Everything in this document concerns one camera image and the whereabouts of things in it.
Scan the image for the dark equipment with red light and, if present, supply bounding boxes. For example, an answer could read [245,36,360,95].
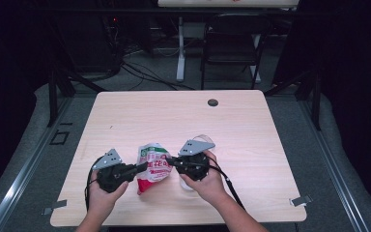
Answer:
[102,14,124,75]

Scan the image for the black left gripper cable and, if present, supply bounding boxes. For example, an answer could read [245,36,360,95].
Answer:
[84,157,105,212]

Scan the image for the grey tape strip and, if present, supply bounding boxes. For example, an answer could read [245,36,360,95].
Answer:
[42,199,68,217]
[290,194,313,208]

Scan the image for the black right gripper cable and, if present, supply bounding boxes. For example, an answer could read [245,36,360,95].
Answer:
[207,163,245,211]

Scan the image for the metal floor rail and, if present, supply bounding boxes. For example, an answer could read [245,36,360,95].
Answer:
[298,96,371,232]
[0,96,75,232]

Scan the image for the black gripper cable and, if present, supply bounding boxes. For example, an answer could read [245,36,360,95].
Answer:
[207,163,245,211]
[84,157,105,212]

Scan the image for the clear glass jar with lid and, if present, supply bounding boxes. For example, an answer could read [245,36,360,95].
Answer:
[179,134,217,191]

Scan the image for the white desk top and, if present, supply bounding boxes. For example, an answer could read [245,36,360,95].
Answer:
[157,0,299,9]

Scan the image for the black metal stand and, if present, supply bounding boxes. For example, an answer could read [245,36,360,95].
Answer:
[264,69,323,131]
[46,64,107,128]

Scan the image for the red and white snack bag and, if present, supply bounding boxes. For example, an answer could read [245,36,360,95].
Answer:
[136,142,174,196]

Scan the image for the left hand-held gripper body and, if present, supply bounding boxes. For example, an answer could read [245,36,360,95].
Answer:
[92,148,139,193]

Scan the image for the black floor cables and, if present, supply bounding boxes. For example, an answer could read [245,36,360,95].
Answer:
[120,61,196,92]

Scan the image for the person's right hand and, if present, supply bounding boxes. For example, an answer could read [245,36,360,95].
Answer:
[180,150,230,207]

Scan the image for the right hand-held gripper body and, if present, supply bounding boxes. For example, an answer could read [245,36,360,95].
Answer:
[176,138,216,182]

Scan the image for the person's left hand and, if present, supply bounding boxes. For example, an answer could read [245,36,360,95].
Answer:
[88,178,129,214]

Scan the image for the black folding chair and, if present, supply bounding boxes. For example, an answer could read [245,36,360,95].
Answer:
[200,13,273,91]

